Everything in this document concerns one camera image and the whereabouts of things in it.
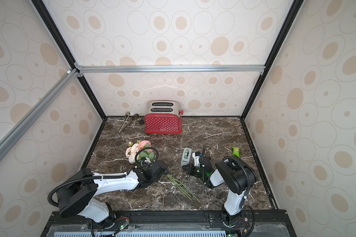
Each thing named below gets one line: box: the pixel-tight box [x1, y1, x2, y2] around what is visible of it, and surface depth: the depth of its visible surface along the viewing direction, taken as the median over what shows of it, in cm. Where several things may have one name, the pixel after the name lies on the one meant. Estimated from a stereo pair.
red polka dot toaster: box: [144, 99, 184, 135], surface depth 104 cm
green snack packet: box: [232, 146, 240, 158], surface depth 101 cm
